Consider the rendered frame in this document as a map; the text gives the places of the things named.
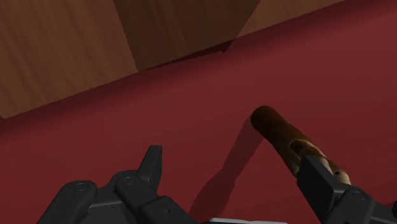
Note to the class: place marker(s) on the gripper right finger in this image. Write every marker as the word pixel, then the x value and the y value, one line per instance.
pixel 335 201

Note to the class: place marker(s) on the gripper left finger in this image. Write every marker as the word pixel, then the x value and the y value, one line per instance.
pixel 136 201

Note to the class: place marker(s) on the brown wooden rod with holes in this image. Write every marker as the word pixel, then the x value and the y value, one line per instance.
pixel 274 125

